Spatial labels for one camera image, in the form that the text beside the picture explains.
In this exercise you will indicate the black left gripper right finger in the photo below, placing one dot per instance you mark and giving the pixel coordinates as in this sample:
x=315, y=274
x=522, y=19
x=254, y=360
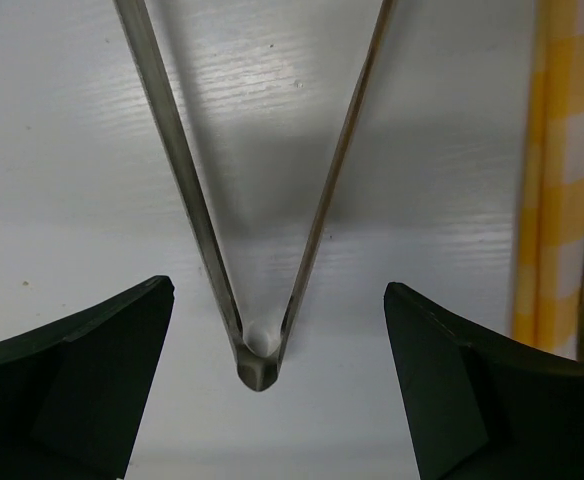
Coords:
x=480, y=405

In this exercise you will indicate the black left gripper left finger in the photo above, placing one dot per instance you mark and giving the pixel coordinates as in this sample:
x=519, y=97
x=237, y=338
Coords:
x=73, y=392

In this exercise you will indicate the silver metal tongs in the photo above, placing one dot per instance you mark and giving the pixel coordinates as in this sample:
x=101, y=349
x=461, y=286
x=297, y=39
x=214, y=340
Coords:
x=257, y=372

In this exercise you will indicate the yellow white checkered cloth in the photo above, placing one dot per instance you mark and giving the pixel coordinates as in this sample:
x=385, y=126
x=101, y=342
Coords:
x=550, y=238

